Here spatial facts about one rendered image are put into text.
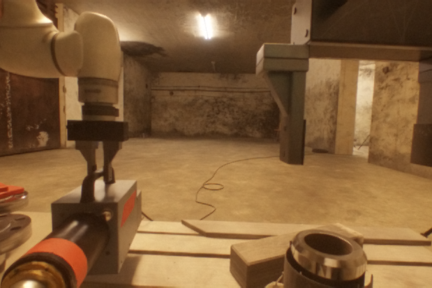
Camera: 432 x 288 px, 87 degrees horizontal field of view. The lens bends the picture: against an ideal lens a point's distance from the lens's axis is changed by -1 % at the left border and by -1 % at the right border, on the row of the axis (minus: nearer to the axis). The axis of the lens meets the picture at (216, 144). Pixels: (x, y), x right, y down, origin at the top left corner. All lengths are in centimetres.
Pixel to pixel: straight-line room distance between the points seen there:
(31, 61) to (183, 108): 1042
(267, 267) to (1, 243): 73
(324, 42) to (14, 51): 62
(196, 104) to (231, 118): 175
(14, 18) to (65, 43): 10
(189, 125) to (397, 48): 1075
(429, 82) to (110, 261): 62
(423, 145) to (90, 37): 60
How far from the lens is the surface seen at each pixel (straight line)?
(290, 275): 44
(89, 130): 62
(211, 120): 1081
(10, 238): 91
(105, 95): 60
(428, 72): 30
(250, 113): 1087
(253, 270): 69
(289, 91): 21
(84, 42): 62
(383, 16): 25
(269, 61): 21
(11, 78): 501
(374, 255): 104
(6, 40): 70
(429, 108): 29
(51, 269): 44
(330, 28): 22
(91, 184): 58
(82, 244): 49
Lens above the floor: 58
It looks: 5 degrees down
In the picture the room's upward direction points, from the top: 1 degrees clockwise
